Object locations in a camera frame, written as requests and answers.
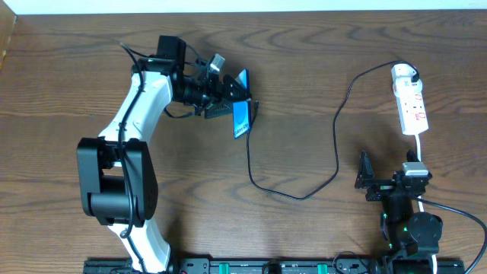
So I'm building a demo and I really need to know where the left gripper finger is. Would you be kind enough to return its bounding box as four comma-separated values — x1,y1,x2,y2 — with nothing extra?
204,100,233,119
222,75,251,102

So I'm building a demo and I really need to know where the blue Galaxy smartphone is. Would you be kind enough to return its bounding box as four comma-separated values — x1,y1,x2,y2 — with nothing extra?
233,69,250,139

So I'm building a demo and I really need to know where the black USB charging cable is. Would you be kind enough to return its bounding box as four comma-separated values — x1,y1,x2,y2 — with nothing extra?
246,59,421,201

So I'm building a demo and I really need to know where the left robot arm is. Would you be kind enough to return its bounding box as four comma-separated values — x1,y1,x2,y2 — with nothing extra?
76,35,252,273

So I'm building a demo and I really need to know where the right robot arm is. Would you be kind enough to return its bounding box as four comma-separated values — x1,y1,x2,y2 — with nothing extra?
355,151,443,273

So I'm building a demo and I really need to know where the white power strip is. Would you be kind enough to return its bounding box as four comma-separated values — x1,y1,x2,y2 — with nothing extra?
390,63,430,136

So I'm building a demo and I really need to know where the white power strip cord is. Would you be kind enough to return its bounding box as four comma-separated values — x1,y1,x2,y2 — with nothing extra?
413,132,438,274

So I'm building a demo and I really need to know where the white USB wall charger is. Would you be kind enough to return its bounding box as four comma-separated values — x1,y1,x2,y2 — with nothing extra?
391,65,423,97

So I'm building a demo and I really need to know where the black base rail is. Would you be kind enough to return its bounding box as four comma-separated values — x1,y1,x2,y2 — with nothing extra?
81,258,464,274

